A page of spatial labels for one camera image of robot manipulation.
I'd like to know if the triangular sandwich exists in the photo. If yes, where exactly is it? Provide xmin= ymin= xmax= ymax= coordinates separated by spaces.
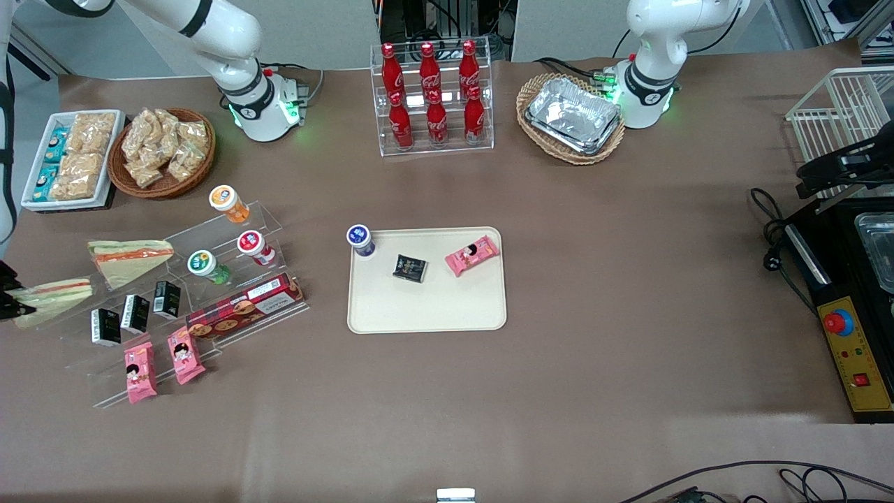
xmin=87 ymin=239 xmax=175 ymax=290
xmin=13 ymin=278 xmax=94 ymax=330

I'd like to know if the beige plastic tray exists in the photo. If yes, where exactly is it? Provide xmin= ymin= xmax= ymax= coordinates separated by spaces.
xmin=347 ymin=226 xmax=508 ymax=335

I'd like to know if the aluminium foil tray stack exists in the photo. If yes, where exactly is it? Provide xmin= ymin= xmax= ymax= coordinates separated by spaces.
xmin=525 ymin=77 xmax=622 ymax=156

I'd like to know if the small black carton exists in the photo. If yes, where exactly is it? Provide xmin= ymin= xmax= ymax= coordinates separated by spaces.
xmin=91 ymin=308 xmax=122 ymax=347
xmin=152 ymin=280 xmax=182 ymax=321
xmin=120 ymin=294 xmax=150 ymax=334

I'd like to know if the blue snack pack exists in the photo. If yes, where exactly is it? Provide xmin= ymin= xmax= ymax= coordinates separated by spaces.
xmin=31 ymin=166 xmax=61 ymax=203
xmin=43 ymin=128 xmax=71 ymax=165

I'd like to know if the wrapped cracker pack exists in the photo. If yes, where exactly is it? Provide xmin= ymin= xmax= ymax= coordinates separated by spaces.
xmin=65 ymin=131 xmax=112 ymax=156
xmin=50 ymin=154 xmax=105 ymax=202
xmin=70 ymin=112 xmax=117 ymax=137

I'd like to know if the pink snack packet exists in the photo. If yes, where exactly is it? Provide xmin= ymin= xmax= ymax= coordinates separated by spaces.
xmin=445 ymin=235 xmax=501 ymax=278
xmin=166 ymin=326 xmax=207 ymax=386
xmin=124 ymin=341 xmax=159 ymax=405

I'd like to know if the white rectangular dish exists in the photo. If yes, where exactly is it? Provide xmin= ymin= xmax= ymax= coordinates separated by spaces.
xmin=21 ymin=110 xmax=127 ymax=212

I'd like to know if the clear bag of puffed snacks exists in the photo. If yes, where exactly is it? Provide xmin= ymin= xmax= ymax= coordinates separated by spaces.
xmin=175 ymin=117 xmax=210 ymax=151
xmin=122 ymin=108 xmax=160 ymax=160
xmin=166 ymin=148 xmax=207 ymax=184
xmin=126 ymin=157 xmax=165 ymax=189

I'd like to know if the brown wicker basket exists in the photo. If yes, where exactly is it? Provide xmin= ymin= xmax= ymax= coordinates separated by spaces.
xmin=108 ymin=107 xmax=217 ymax=201

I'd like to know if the green lid cup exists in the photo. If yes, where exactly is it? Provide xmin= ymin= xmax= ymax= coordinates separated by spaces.
xmin=186 ymin=249 xmax=231 ymax=285

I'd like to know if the orange lid cup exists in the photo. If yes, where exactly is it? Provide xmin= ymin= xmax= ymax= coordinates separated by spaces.
xmin=209 ymin=184 xmax=251 ymax=224

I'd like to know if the red cookie box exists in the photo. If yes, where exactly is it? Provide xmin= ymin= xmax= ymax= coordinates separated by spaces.
xmin=186 ymin=272 xmax=306 ymax=341

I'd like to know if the red lid cup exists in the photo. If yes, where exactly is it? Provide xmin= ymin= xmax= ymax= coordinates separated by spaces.
xmin=237 ymin=230 xmax=277 ymax=267

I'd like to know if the clear acrylic tiered stand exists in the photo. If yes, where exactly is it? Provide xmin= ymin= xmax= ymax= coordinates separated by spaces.
xmin=34 ymin=201 xmax=309 ymax=409

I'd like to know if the blue lid cup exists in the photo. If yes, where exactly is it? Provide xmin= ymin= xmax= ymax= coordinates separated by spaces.
xmin=346 ymin=224 xmax=376 ymax=258

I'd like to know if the black snack packet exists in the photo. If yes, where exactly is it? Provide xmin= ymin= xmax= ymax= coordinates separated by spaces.
xmin=392 ymin=254 xmax=428 ymax=284

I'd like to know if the red cola bottle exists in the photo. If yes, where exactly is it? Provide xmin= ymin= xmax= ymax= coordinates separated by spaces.
xmin=458 ymin=40 xmax=481 ymax=92
xmin=419 ymin=42 xmax=442 ymax=96
xmin=381 ymin=43 xmax=406 ymax=99
xmin=426 ymin=89 xmax=449 ymax=146
xmin=388 ymin=92 xmax=414 ymax=150
xmin=464 ymin=86 xmax=486 ymax=143

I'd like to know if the clear acrylic bottle rack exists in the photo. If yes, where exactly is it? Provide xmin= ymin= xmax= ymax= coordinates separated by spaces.
xmin=369 ymin=36 xmax=494 ymax=157

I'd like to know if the black equipment rack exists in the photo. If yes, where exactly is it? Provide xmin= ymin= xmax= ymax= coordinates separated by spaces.
xmin=378 ymin=0 xmax=516 ymax=45

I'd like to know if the light wicker basket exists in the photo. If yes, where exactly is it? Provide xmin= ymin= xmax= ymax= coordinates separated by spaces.
xmin=516 ymin=73 xmax=626 ymax=166

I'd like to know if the red emergency stop button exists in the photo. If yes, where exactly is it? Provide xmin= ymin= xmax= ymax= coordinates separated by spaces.
xmin=823 ymin=309 xmax=856 ymax=337

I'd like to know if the black sealing machine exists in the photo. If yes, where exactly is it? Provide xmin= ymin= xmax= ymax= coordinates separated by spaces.
xmin=782 ymin=196 xmax=894 ymax=425

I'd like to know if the black machine lever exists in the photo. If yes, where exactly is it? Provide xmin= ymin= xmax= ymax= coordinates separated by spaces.
xmin=796 ymin=137 xmax=894 ymax=201

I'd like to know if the grey metal shelving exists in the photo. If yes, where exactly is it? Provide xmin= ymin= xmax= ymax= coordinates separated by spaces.
xmin=800 ymin=0 xmax=894 ymax=51

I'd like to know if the dark metal frame bar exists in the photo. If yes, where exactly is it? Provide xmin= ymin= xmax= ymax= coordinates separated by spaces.
xmin=7 ymin=22 xmax=72 ymax=80

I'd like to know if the long black cable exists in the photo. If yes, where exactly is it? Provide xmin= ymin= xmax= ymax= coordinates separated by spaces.
xmin=618 ymin=460 xmax=894 ymax=503

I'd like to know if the black power cable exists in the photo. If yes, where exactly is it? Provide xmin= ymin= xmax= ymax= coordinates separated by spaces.
xmin=750 ymin=187 xmax=819 ymax=316

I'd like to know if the coiled black cable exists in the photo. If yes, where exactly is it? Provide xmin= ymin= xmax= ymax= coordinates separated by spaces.
xmin=779 ymin=467 xmax=861 ymax=503

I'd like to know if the white wire basket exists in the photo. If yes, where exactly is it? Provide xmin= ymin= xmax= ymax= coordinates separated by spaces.
xmin=786 ymin=66 xmax=894 ymax=201

